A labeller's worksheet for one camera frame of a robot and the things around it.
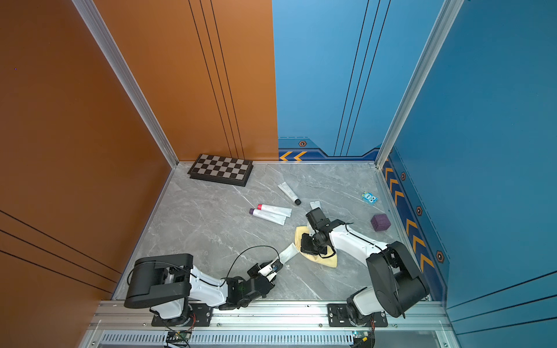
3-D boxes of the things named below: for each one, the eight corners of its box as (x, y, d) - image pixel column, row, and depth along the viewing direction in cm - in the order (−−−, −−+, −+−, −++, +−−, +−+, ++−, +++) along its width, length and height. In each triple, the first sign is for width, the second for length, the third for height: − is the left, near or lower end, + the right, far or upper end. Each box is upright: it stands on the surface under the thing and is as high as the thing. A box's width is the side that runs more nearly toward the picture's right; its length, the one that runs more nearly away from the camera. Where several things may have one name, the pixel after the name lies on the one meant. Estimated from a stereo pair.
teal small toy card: (359, 197, 108) (360, 195, 106) (364, 192, 110) (365, 189, 108) (372, 206, 104) (374, 204, 103) (377, 201, 106) (379, 198, 105)
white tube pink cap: (256, 210, 103) (255, 207, 101) (258, 205, 105) (257, 202, 103) (290, 217, 101) (290, 214, 99) (291, 211, 103) (291, 209, 101)
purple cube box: (373, 232, 96) (377, 226, 92) (370, 219, 100) (373, 213, 96) (387, 232, 96) (391, 226, 91) (382, 219, 100) (387, 213, 96)
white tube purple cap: (248, 216, 101) (248, 213, 99) (251, 210, 103) (250, 207, 101) (284, 225, 98) (284, 223, 95) (286, 219, 100) (286, 216, 98)
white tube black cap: (297, 205, 105) (298, 202, 103) (279, 187, 112) (279, 184, 110) (303, 201, 106) (303, 198, 104) (284, 184, 114) (284, 181, 112)
